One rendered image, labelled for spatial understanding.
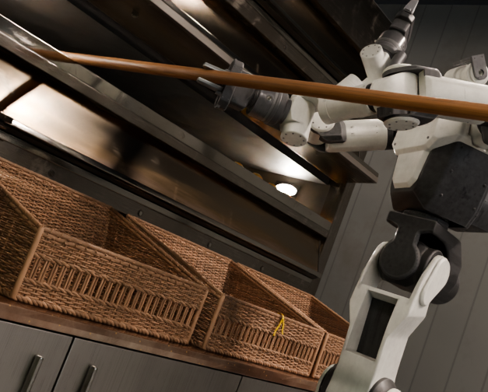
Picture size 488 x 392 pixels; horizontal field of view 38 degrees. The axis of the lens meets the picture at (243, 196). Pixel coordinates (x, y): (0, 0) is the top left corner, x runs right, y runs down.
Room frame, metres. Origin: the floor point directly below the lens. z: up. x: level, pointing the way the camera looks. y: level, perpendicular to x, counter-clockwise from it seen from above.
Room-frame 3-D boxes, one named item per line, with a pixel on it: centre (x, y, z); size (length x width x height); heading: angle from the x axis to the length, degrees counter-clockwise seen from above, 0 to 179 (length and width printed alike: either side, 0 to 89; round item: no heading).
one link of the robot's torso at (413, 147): (1.75, -0.49, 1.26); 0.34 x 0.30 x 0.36; 15
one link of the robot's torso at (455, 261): (1.80, -0.49, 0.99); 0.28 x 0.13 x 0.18; 139
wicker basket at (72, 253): (1.75, 0.35, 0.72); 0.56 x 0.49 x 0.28; 140
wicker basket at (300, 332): (2.21, -0.04, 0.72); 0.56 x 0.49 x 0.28; 140
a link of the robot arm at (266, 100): (1.61, 0.08, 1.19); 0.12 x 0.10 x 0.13; 104
